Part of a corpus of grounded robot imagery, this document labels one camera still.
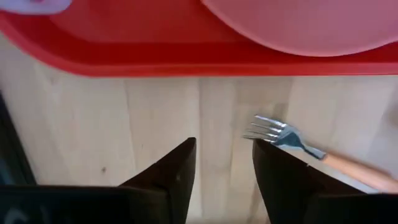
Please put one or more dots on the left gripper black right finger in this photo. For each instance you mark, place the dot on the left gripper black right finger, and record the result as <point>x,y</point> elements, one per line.
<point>280,186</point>

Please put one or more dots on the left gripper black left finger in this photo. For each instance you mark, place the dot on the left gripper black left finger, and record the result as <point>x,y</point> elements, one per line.
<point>180,186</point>

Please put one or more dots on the pink round plate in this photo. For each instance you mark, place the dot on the pink round plate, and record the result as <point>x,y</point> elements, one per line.
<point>311,25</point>

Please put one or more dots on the lilac plastic mug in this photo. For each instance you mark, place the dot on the lilac plastic mug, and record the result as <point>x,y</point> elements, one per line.
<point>31,6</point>

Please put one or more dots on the red plastic tray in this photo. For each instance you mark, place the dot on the red plastic tray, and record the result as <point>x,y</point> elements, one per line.
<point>140,46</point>

